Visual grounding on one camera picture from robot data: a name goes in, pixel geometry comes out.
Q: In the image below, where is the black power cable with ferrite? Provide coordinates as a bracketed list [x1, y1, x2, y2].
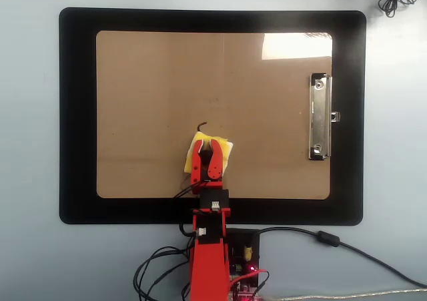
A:
[256, 226, 427, 288]

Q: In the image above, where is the silver braided USB cable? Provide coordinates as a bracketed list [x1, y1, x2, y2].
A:
[263, 286, 427, 301]

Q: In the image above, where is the black servo wire bundle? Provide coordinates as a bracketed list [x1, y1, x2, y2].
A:
[133, 179, 204, 301]

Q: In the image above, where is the red controller circuit board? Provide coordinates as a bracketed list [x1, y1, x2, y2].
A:
[230, 263, 262, 301]

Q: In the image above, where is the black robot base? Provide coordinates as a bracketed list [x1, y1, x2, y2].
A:
[226, 228, 262, 288]

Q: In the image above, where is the red wire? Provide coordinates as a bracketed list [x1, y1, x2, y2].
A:
[230, 268, 270, 297]

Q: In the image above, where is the brown clipboard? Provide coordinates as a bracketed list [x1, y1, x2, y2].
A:
[95, 30, 334, 201]

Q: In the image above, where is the black rubber mat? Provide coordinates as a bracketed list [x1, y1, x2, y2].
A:
[59, 7, 367, 226]

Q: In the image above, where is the yellow sponge with black knob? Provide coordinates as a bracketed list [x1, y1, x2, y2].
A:
[182, 131, 234, 178]

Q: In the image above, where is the silver metal clipboard clip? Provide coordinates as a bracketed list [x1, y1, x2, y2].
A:
[307, 73, 341, 162]

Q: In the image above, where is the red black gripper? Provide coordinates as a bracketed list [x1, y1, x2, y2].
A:
[189, 139, 231, 211]

